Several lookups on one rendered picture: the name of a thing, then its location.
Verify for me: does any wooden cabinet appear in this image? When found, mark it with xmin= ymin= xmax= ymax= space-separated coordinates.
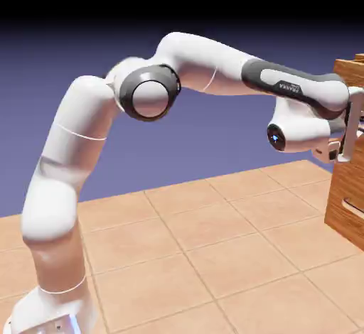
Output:
xmin=323 ymin=53 xmax=364 ymax=252

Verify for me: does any curved metal drawer handle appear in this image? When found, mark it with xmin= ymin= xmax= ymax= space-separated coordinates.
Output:
xmin=341 ymin=196 xmax=364 ymax=219

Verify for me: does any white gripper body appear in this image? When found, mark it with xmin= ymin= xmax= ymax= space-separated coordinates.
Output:
xmin=336 ymin=85 xmax=364 ymax=163

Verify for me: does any wooden drawer front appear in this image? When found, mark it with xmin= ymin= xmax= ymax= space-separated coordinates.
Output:
xmin=329 ymin=58 xmax=364 ymax=177
xmin=323 ymin=168 xmax=364 ymax=252

